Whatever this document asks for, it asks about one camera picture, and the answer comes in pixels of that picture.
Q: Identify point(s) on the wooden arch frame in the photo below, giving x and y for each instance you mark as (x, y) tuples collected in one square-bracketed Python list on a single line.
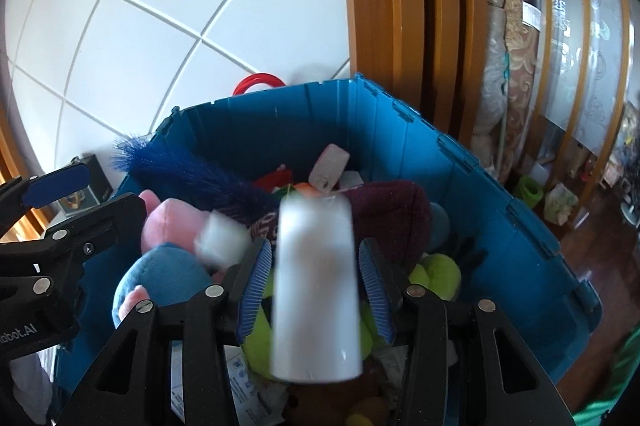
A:
[(380, 5)]

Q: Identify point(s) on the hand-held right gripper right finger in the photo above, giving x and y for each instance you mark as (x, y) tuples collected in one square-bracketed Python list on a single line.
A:
[(375, 291)]

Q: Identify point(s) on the pink pig plush blue shirt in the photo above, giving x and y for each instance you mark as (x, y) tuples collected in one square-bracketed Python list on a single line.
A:
[(160, 271)]

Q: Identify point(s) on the green monster plush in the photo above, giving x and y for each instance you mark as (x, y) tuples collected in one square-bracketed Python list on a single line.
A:
[(435, 276)]

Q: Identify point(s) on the white bottle green cap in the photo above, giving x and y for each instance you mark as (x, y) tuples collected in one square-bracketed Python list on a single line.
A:
[(315, 281)]

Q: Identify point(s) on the blue feather duster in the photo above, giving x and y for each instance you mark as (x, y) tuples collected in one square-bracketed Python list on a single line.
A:
[(190, 176)]

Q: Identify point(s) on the rolled patterned carpet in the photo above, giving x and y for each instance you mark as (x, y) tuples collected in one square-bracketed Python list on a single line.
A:
[(520, 55)]

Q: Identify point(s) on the red plastic case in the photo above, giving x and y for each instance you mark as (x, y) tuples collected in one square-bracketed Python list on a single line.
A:
[(250, 80)]

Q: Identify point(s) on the blue plastic crate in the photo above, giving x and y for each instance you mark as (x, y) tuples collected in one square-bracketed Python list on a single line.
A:
[(500, 256)]

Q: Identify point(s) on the white blue wet wipes pack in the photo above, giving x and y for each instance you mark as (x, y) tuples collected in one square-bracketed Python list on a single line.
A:
[(240, 376)]

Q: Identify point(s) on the small green object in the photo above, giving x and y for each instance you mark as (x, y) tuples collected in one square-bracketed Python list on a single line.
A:
[(530, 192)]

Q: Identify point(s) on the maroon printed cap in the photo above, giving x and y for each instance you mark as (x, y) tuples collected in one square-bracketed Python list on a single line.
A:
[(390, 216)]

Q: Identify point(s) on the person's green clothing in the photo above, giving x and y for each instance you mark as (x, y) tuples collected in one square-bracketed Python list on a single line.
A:
[(620, 381)]

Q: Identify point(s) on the brown soft toy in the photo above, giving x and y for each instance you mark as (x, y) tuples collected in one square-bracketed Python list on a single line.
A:
[(365, 388)]

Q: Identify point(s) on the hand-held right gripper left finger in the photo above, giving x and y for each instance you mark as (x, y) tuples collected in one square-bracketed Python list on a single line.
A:
[(255, 291)]

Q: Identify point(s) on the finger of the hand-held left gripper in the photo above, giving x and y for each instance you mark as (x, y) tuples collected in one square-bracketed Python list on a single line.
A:
[(100, 221), (55, 187)]

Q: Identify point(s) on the frosted glass door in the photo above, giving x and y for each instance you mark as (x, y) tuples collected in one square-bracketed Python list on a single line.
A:
[(575, 5)]

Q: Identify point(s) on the black gift box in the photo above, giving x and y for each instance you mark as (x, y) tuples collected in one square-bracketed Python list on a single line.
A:
[(97, 186)]

